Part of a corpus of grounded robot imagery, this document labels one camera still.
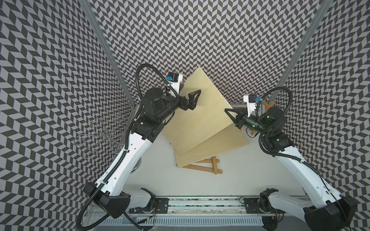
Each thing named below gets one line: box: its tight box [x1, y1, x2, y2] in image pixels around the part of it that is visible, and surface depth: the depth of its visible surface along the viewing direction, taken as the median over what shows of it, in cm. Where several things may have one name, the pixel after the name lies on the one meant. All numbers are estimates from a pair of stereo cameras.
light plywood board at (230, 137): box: [173, 122, 249, 168], surface depth 83 cm
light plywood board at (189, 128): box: [162, 67, 235, 156], surface depth 66 cm
